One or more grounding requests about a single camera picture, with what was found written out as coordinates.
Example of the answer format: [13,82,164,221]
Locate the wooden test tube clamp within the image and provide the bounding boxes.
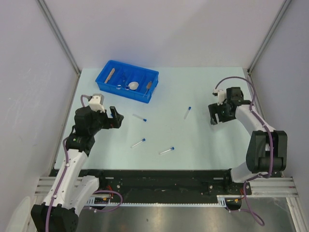
[104,68,115,84]

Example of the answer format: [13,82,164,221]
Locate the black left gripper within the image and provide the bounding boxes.
[88,106,123,134]

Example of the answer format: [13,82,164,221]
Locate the white porcelain evaporating dish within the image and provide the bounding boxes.
[128,82,139,90]

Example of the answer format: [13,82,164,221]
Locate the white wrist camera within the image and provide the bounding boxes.
[212,89,226,105]
[88,94,105,113]

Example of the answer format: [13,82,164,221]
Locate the aluminium frame rail right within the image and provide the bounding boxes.
[249,0,309,232]

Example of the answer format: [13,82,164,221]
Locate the aluminium frame rail left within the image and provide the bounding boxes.
[35,0,81,77]

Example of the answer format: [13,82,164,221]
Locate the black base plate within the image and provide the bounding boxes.
[78,169,252,204]

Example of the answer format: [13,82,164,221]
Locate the bristle test tube brush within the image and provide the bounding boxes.
[143,81,152,97]

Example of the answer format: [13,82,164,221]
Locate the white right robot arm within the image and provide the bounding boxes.
[208,87,288,194]

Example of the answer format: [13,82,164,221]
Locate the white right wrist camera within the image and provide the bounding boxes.
[212,89,226,105]

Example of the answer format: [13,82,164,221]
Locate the blue-capped test tube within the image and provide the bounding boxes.
[131,138,146,148]
[133,114,147,122]
[159,147,175,155]
[183,106,191,120]

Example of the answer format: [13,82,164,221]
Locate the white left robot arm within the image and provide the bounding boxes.
[31,106,124,232]

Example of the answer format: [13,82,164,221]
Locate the slotted cable duct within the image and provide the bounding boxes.
[85,194,229,207]

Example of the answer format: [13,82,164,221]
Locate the metal crucible tongs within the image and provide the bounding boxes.
[116,72,130,90]

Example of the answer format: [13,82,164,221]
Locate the blue plastic bin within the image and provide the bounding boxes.
[96,60,159,103]

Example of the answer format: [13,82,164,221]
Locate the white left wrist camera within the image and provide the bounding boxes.
[88,94,105,113]

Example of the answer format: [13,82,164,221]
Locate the aluminium frame rail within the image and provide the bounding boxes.
[35,0,81,77]
[249,0,309,232]

